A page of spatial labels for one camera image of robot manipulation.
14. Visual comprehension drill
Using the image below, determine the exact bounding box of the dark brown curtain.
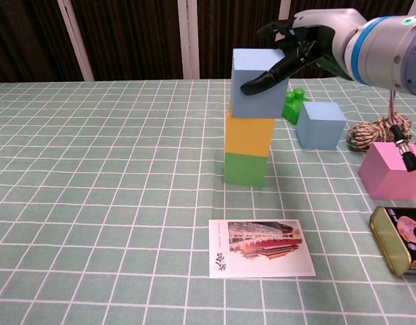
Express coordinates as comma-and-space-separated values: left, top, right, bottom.
0, 0, 416, 84

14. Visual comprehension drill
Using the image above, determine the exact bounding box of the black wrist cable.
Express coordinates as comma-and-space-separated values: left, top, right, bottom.
387, 89, 416, 173

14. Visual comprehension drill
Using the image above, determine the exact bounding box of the green studded toy brick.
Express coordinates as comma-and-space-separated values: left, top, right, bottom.
281, 87, 312, 126

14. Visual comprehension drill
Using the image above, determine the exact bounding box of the pink foam cube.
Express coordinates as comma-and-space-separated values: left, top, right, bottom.
358, 141, 416, 200

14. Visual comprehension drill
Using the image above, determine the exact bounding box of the light blue foam cube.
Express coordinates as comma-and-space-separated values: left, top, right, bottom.
296, 101, 347, 150
229, 48, 290, 119

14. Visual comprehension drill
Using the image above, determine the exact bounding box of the black gold meat tin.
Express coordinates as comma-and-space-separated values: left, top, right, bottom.
369, 206, 416, 277

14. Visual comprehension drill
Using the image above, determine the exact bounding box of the green foam cube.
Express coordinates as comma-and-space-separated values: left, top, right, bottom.
223, 151, 269, 188

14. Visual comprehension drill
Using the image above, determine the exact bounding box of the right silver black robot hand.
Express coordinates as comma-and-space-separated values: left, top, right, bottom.
240, 8, 367, 96

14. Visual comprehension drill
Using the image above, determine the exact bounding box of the yellow foam cube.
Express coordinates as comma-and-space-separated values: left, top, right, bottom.
224, 103, 275, 157

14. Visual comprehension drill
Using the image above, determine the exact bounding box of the beige braided rope bundle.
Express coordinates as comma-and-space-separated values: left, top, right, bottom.
346, 114, 416, 152

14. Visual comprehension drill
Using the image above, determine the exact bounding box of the white picture postcard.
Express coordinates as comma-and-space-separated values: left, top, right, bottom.
208, 219, 317, 279

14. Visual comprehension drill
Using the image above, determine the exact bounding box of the green checked tablecloth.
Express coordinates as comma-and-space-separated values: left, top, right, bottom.
0, 77, 416, 325

